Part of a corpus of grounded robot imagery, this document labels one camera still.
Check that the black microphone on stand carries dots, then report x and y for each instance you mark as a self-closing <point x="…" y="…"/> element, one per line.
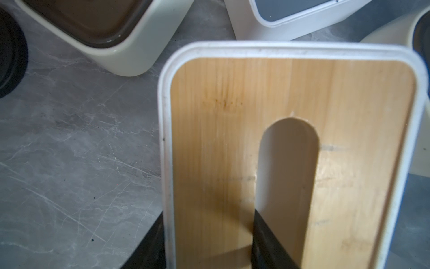
<point x="14" y="53"/>

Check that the white box bamboo lid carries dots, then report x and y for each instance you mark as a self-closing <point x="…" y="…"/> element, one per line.
<point x="355" y="110"/>

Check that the cream box brown lid rear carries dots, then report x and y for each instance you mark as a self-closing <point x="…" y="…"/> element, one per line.
<point x="124" y="37"/>

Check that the white box grey lid rear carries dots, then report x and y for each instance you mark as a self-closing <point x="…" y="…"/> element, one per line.
<point x="286" y="20"/>

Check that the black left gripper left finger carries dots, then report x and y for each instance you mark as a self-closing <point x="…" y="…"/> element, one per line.
<point x="150" y="253"/>

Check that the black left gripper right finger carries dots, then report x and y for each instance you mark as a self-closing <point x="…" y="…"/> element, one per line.
<point x="267" y="252"/>

